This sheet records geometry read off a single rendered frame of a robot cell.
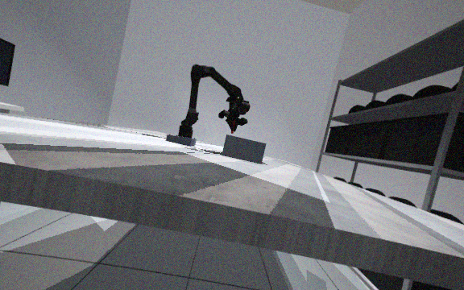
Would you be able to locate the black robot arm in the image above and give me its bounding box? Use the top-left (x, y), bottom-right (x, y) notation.
top-left (177, 64), bottom-right (250, 138)

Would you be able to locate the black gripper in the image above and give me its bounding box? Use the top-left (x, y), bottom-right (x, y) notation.
top-left (218, 106), bottom-right (247, 132)

